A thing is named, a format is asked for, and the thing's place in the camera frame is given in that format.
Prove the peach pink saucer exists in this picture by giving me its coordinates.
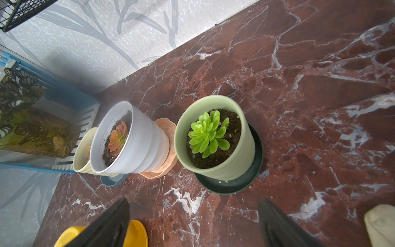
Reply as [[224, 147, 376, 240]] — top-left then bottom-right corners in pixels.
[[141, 118, 178, 179]]

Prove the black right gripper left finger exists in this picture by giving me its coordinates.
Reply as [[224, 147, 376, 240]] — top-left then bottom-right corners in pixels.
[[67, 198, 130, 247]]

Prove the black wire basket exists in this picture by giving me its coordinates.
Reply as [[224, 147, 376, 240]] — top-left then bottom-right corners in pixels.
[[1, 0, 57, 33]]

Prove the cream ribbed pot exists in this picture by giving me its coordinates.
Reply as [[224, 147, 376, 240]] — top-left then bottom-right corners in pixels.
[[73, 127, 119, 177]]

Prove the yellow watering can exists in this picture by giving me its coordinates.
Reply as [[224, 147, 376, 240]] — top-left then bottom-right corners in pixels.
[[55, 220, 149, 247]]

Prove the striped leaf potted plant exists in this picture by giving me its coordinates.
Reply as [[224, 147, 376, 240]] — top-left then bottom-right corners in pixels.
[[1, 68, 80, 158]]

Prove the blue white slatted shelf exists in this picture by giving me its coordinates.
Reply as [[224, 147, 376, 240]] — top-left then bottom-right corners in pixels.
[[1, 48, 100, 174]]

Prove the blue grey saucer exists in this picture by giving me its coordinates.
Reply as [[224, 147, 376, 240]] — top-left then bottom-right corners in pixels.
[[100, 174, 130, 188]]

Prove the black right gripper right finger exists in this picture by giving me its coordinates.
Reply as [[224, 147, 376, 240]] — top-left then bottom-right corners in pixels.
[[258, 199, 322, 247]]

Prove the bright green succulent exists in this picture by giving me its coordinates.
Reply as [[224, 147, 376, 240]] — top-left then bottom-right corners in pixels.
[[188, 110, 230, 158]]

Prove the white plastic pot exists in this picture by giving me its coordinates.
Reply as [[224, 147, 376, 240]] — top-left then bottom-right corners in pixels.
[[90, 101, 170, 174]]

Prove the pink green succulent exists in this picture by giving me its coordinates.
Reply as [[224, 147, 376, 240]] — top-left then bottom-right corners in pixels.
[[84, 144, 92, 160]]

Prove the light green ribbed pot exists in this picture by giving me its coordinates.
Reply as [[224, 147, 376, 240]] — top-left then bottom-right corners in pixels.
[[174, 95, 256, 181]]

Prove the red orange succulent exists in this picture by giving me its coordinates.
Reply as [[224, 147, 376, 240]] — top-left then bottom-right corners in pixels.
[[108, 121, 128, 157]]

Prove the dark green saucer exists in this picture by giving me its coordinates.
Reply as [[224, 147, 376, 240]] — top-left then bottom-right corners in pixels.
[[195, 124, 264, 195]]

